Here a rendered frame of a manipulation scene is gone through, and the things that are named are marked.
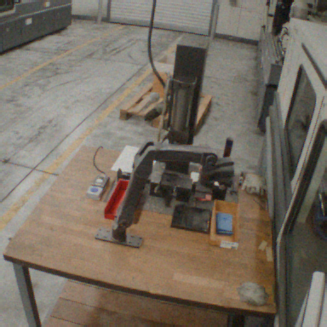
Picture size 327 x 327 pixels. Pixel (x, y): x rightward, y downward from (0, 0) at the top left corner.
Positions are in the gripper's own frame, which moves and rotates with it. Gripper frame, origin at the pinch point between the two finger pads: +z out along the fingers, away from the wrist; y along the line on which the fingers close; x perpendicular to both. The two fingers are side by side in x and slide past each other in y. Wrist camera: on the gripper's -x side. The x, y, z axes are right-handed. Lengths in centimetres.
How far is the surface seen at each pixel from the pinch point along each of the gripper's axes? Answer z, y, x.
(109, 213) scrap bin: 15.3, -13.6, 40.2
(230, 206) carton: 19.5, 3.1, -15.1
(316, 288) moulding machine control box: -73, -53, -24
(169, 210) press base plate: 21.1, -4.2, 13.3
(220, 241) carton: 8.8, -18.9, -11.8
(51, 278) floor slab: 106, -39, 87
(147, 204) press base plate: 21.9, -3.0, 24.4
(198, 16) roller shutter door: 525, 783, 64
